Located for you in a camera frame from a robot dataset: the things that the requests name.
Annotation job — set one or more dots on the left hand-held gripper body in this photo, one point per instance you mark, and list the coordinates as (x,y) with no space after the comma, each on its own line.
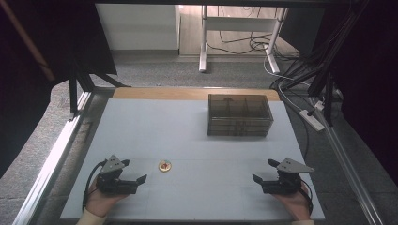
(114,184)

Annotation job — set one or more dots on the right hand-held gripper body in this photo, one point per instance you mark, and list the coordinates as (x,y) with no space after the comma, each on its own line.
(286,186)

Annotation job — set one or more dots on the round gold cartoon badge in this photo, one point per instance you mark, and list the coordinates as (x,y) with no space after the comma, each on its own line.
(165,166)

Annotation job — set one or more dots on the smoky transparent drawer box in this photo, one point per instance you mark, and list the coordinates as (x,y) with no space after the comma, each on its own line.
(239,115)

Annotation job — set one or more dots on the person's right hand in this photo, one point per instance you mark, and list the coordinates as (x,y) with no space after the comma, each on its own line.
(295,204)

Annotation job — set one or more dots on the person's left hand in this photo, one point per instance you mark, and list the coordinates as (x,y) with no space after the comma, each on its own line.
(100,203)

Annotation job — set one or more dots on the white power strip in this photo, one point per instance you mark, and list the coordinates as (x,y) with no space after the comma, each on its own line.
(312,120)

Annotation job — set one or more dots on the dark curtain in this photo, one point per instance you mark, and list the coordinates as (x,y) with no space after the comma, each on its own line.
(22,103)
(372,93)

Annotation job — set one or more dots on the white cabinet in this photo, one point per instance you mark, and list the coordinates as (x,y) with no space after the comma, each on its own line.
(137,28)

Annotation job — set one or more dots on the brown wooden pole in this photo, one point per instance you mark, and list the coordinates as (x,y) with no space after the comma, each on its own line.
(29,47)

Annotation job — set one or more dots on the aluminium rail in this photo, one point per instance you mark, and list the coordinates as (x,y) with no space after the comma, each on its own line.
(347,162)
(50,162)

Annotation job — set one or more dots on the white desk frame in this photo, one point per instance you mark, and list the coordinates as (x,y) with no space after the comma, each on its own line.
(203,47)

